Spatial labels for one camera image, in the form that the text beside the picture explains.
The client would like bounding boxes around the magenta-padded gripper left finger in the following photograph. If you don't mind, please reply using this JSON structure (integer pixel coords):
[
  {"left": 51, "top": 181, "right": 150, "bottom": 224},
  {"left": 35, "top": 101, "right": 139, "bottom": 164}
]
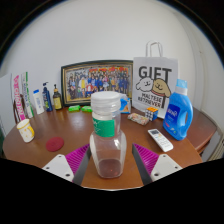
[{"left": 42, "top": 143, "right": 92, "bottom": 186}]

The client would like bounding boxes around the blue detergent bottle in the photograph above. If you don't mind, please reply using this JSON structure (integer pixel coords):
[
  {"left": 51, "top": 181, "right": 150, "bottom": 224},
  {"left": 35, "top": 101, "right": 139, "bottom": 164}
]
[{"left": 162, "top": 78, "right": 194, "bottom": 141}]

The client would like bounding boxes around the colourful puzzle cube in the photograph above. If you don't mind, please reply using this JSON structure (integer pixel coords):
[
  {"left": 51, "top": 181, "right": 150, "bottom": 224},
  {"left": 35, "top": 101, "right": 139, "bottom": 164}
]
[{"left": 144, "top": 106, "right": 159, "bottom": 122}]

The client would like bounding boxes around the dark blue pump bottle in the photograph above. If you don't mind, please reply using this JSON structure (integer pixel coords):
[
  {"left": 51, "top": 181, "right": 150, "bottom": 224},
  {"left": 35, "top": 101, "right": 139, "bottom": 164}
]
[{"left": 41, "top": 81, "right": 54, "bottom": 113}]

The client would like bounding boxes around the small patterned pouch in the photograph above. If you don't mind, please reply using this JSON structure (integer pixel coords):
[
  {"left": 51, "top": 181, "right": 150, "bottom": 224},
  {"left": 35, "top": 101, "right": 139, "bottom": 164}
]
[{"left": 127, "top": 112, "right": 150, "bottom": 126}]

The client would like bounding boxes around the white mug with yellow handle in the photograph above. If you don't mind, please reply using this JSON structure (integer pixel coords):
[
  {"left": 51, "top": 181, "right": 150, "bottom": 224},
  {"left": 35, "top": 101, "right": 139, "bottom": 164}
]
[{"left": 16, "top": 118, "right": 36, "bottom": 144}]

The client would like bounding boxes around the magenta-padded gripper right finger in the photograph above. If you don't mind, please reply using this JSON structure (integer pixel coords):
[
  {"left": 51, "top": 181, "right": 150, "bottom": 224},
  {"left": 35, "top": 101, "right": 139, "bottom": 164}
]
[{"left": 131, "top": 143, "right": 184, "bottom": 186}]

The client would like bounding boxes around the white paper gift bag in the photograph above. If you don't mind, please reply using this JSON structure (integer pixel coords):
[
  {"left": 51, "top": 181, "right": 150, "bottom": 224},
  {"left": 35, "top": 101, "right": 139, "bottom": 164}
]
[{"left": 131, "top": 40, "right": 179, "bottom": 119}]

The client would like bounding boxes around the clear bottle with green label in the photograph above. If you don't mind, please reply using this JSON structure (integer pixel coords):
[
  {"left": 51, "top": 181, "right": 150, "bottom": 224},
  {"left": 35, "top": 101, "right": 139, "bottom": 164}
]
[{"left": 89, "top": 90, "right": 128, "bottom": 179}]

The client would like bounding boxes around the white ribbed radiator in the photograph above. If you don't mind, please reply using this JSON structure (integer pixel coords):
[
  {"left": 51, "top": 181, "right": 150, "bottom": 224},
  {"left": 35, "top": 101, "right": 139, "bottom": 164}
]
[{"left": 203, "top": 131, "right": 224, "bottom": 162}]

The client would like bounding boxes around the white bottle with blue cap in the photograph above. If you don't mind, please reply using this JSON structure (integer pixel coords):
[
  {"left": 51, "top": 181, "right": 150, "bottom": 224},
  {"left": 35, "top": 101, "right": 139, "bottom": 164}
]
[{"left": 32, "top": 88, "right": 45, "bottom": 115}]

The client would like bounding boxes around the dark pump bottle yellow label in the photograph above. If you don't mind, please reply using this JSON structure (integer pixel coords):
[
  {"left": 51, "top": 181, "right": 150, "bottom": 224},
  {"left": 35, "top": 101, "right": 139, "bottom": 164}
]
[{"left": 52, "top": 83, "right": 64, "bottom": 111}]

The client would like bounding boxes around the flat round red coaster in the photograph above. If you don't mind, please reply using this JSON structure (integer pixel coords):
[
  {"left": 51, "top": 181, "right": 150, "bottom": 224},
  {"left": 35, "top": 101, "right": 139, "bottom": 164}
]
[{"left": 45, "top": 136, "right": 65, "bottom": 153}]

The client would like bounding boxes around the blue tissue pack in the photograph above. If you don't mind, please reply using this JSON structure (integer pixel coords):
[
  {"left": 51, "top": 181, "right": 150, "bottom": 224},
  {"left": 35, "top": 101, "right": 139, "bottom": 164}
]
[{"left": 119, "top": 93, "right": 132, "bottom": 115}]

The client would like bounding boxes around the framed group photo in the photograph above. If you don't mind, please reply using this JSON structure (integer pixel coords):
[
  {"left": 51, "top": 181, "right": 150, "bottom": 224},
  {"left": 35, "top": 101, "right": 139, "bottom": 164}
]
[{"left": 60, "top": 59, "right": 134, "bottom": 108}]

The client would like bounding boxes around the tall white and green tube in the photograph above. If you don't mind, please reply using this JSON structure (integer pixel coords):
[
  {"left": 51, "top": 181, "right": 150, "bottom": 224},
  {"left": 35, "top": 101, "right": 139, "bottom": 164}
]
[{"left": 20, "top": 71, "right": 35, "bottom": 119}]

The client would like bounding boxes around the white refrigerator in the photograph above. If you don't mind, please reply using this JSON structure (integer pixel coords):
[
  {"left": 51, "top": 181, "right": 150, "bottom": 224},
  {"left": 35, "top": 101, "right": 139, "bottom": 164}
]
[{"left": 0, "top": 73, "right": 14, "bottom": 134}]

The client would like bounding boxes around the white remote control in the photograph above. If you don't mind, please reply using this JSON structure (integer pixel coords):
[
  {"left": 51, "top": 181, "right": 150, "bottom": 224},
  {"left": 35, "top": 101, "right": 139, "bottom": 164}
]
[{"left": 147, "top": 128, "right": 174, "bottom": 153}]

